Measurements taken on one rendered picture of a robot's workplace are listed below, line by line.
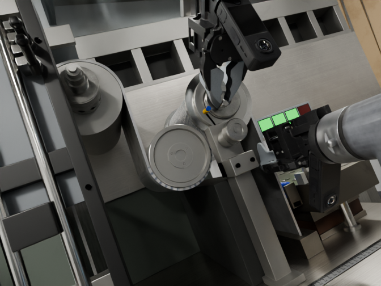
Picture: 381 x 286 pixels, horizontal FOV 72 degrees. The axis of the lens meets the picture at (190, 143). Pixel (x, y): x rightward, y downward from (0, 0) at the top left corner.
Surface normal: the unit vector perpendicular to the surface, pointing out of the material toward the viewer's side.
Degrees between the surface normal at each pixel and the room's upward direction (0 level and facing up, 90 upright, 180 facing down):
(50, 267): 90
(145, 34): 90
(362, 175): 90
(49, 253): 90
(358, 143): 100
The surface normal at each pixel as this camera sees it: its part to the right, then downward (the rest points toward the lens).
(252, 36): 0.21, -0.37
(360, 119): -0.96, -0.15
